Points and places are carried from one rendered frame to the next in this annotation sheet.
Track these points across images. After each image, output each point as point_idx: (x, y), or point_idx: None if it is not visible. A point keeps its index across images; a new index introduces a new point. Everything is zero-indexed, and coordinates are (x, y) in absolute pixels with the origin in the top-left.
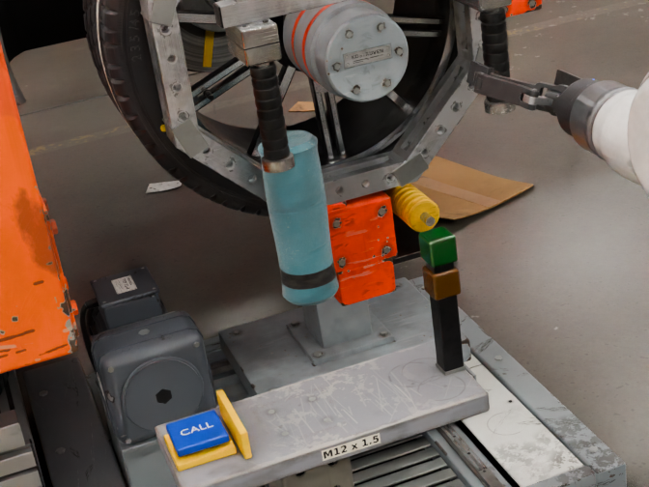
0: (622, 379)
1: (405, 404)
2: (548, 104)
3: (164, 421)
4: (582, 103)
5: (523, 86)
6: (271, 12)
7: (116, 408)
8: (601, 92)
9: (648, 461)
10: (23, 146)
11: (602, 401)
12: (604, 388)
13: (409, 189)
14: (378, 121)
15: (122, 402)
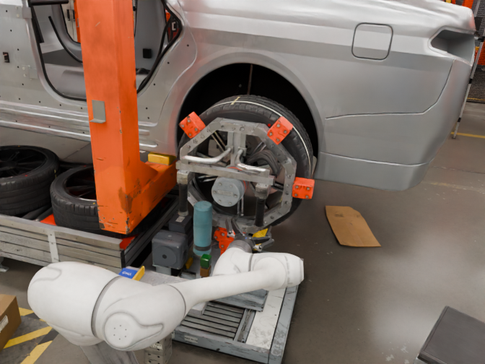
0: (326, 330)
1: None
2: (234, 237)
3: (163, 263)
4: (229, 244)
5: (231, 228)
6: (190, 170)
7: (152, 253)
8: (234, 244)
9: (300, 361)
10: (123, 176)
11: (311, 333)
12: (317, 329)
13: (258, 234)
14: None
15: (153, 252)
